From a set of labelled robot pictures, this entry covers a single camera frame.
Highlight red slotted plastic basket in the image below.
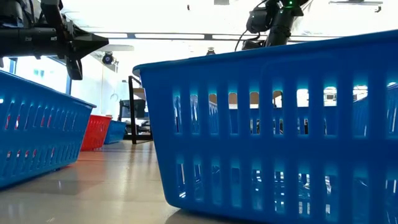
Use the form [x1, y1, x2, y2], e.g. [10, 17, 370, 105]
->
[80, 114, 112, 152]

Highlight blue window frame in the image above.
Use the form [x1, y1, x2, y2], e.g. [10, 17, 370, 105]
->
[8, 57, 73, 95]

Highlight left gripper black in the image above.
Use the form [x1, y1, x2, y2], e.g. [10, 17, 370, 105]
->
[55, 21, 109, 81]

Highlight long ceiling light strip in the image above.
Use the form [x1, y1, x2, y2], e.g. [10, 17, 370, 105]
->
[93, 32, 340, 43]

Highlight black ceiling track fixture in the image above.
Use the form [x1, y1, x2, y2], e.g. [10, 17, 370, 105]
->
[328, 0, 384, 13]

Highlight wooden shelf black metal frame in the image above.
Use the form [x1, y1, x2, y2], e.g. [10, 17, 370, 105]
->
[128, 75, 153, 145]

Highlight small dark computer monitor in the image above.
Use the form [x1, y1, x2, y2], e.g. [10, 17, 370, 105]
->
[119, 99, 146, 119]

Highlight blue slotted plastic basket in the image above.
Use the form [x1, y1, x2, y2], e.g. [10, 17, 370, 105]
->
[0, 70, 96, 190]
[132, 29, 398, 224]
[104, 120, 127, 145]

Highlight black table edge rail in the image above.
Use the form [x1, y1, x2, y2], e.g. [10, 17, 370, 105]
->
[123, 133, 153, 141]

